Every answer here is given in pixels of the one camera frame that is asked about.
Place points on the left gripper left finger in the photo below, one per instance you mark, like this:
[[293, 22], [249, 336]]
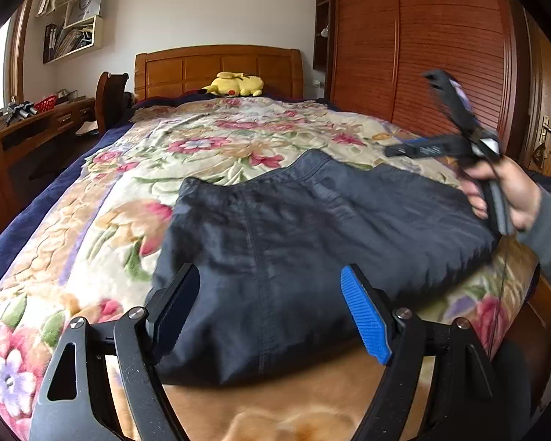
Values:
[[75, 400]]

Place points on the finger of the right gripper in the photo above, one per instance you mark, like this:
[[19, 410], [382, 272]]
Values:
[[439, 146], [419, 140]]

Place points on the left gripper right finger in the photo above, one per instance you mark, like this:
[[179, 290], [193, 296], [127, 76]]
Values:
[[472, 396]]

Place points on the black jacket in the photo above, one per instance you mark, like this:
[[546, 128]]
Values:
[[270, 252]]

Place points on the person's right hand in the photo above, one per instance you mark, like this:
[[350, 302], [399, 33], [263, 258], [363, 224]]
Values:
[[522, 193]]

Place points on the wooden louvered wardrobe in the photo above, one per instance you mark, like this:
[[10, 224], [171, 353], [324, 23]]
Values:
[[378, 51]]

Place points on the floral quilt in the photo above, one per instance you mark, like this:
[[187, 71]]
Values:
[[88, 247]]

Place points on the navy blue blanket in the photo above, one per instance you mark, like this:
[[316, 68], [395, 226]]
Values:
[[256, 194]]

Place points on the yellow Pikachu plush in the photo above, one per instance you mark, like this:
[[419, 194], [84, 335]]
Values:
[[229, 84]]

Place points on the wooden desk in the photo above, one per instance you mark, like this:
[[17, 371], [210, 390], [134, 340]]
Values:
[[35, 151]]

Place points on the wooden headboard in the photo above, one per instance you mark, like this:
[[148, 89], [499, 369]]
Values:
[[173, 72]]

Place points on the black device on desk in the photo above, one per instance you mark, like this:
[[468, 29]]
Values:
[[16, 112]]

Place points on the red basket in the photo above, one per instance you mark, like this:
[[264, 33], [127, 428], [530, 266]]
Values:
[[46, 104]]

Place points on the dark wooden chair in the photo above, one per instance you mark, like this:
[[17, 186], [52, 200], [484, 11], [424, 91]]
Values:
[[109, 105]]

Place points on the wooden door with handle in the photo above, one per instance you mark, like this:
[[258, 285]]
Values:
[[536, 153]]

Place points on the window with wooden frame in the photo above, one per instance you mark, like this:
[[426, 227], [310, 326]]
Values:
[[12, 47]]

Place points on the white wall shelf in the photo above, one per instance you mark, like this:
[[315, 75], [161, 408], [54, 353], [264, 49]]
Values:
[[75, 27]]

